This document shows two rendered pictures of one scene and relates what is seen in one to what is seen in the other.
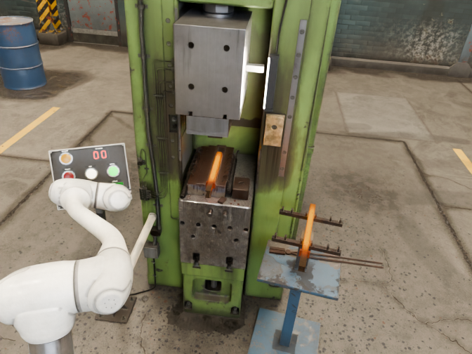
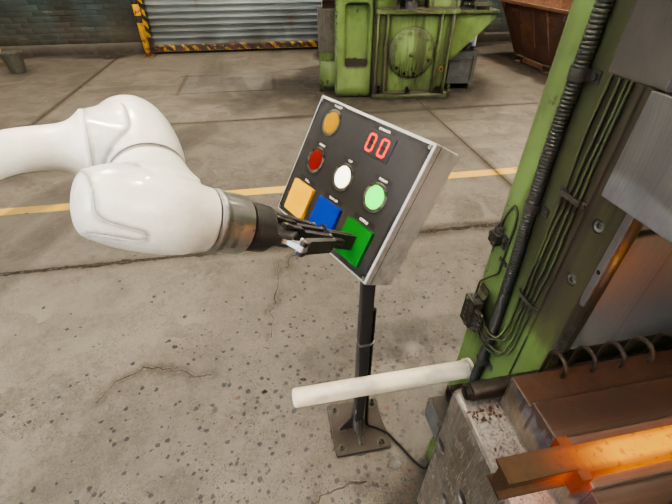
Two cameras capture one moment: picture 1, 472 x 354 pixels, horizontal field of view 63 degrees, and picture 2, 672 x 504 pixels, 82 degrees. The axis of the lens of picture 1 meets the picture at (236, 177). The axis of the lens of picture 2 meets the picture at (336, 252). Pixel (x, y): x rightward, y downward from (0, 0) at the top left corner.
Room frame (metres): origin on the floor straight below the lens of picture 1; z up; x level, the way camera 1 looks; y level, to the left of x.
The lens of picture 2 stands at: (1.31, 0.01, 1.45)
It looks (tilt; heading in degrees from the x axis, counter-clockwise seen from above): 38 degrees down; 76
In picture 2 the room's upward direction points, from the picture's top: straight up
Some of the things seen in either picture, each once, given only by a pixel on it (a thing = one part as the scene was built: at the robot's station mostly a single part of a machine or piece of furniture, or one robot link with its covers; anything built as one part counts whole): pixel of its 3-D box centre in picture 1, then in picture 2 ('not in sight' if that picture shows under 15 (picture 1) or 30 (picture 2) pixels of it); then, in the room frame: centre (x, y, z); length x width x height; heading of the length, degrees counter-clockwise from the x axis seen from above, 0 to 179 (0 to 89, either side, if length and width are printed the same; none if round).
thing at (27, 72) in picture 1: (18, 53); not in sight; (5.38, 3.20, 0.44); 0.59 x 0.59 x 0.88
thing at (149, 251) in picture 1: (152, 249); (441, 417); (1.76, 0.50, 0.36); 0.09 x 0.07 x 0.12; 86
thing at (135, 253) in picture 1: (140, 241); (382, 383); (1.56, 0.50, 0.62); 0.44 x 0.05 x 0.05; 176
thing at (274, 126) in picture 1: (273, 130); not in sight; (1.73, -0.17, 1.27); 0.09 x 0.02 x 0.17; 86
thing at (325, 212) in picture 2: not in sight; (325, 218); (1.46, 0.67, 1.01); 0.07 x 0.05 x 0.07; 111
